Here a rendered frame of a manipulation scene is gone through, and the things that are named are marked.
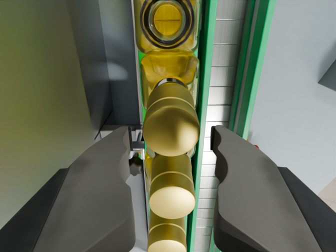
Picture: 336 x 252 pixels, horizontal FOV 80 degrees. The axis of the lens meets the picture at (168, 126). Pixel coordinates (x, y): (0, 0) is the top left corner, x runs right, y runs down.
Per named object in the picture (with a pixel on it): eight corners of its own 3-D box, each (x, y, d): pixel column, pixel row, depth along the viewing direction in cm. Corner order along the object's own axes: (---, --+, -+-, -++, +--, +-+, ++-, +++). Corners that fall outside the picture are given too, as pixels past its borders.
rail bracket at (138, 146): (116, 121, 43) (97, 160, 31) (148, 121, 43) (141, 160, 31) (118, 137, 45) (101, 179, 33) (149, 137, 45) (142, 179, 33)
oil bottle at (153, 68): (152, 38, 35) (135, 61, 16) (185, 38, 35) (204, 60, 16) (154, 71, 38) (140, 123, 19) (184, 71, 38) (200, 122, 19)
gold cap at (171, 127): (146, 82, 15) (138, 105, 11) (194, 82, 15) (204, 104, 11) (148, 125, 16) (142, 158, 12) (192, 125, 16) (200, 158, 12)
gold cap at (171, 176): (150, 148, 17) (145, 185, 14) (192, 148, 17) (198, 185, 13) (152, 179, 19) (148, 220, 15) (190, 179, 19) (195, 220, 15)
